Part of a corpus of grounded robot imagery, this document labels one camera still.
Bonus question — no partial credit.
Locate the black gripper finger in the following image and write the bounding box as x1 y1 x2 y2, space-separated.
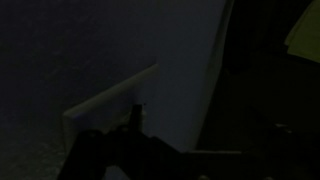
57 105 143 180

